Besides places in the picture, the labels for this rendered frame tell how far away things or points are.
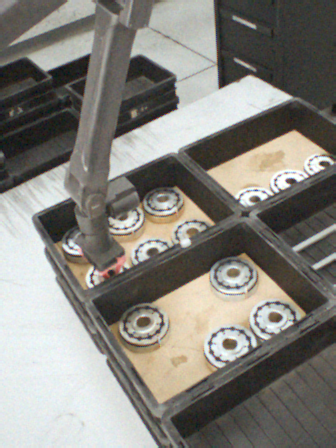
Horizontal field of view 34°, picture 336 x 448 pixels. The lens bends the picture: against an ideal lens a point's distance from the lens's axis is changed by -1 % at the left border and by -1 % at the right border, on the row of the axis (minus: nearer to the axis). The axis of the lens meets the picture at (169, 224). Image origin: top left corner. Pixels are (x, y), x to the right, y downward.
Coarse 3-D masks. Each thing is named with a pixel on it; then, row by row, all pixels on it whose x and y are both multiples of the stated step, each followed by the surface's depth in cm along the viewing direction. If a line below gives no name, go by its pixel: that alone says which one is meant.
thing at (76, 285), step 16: (160, 160) 140; (128, 176) 138; (48, 208) 131; (224, 224) 121; (48, 240) 124; (192, 240) 119; (160, 256) 117; (64, 272) 117; (128, 272) 114; (80, 288) 113; (96, 288) 112
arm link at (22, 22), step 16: (0, 0) 73; (16, 0) 72; (32, 0) 74; (48, 0) 75; (64, 0) 76; (0, 16) 72; (16, 16) 74; (32, 16) 75; (0, 32) 74; (16, 32) 75; (0, 48) 75
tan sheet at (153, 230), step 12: (192, 204) 142; (192, 216) 139; (204, 216) 138; (156, 228) 137; (168, 228) 137; (168, 240) 134; (60, 252) 135; (72, 264) 131; (84, 264) 131; (84, 276) 128; (84, 288) 126
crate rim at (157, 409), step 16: (240, 224) 122; (208, 240) 119; (272, 240) 116; (176, 256) 116; (288, 256) 113; (144, 272) 114; (304, 272) 109; (112, 288) 112; (320, 288) 106; (96, 320) 106; (304, 320) 101; (112, 336) 103; (272, 336) 100; (256, 352) 98; (128, 368) 98; (224, 368) 96; (144, 384) 95; (192, 384) 94; (144, 400) 96; (176, 400) 93; (160, 416) 93
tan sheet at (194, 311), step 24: (192, 288) 122; (264, 288) 120; (168, 312) 118; (192, 312) 118; (216, 312) 117; (240, 312) 116; (120, 336) 115; (192, 336) 113; (144, 360) 110; (168, 360) 110; (192, 360) 109; (168, 384) 106
